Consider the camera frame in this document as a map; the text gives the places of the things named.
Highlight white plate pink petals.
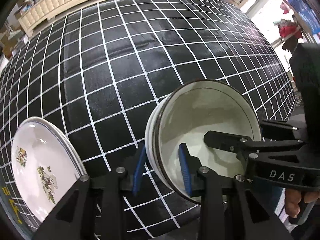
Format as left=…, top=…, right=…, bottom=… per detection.
left=20, top=116, right=87, bottom=176

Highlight white plate with dog pattern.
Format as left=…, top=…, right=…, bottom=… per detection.
left=11, top=122, right=81, bottom=222

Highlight green rimmed patterned bowl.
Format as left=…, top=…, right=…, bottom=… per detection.
left=152, top=80, right=261, bottom=204

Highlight black white checkered tablecloth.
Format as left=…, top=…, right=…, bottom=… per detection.
left=1, top=0, right=295, bottom=234

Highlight blue plastic crate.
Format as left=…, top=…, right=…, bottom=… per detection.
left=287, top=0, right=319, bottom=35

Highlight white grey patterned bowl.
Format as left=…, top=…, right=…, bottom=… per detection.
left=145, top=98, right=167, bottom=184

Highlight person right hand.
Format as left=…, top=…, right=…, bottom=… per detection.
left=285, top=189, right=319, bottom=218

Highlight grey sofa cushion gold crown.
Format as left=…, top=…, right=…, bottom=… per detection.
left=1, top=181, right=32, bottom=239

